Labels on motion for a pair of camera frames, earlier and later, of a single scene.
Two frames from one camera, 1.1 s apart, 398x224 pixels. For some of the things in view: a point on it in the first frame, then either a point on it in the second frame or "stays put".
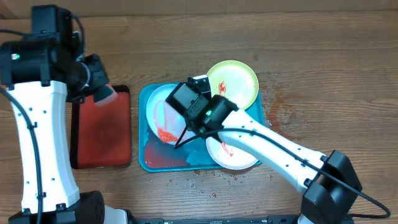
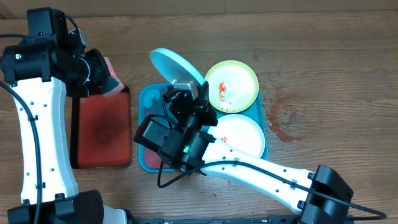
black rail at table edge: [270, 219] stays put
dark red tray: [101, 135] stays put
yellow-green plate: [235, 80] stays put
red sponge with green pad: [104, 94] -> [112, 84]
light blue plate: [167, 123] -> [173, 67]
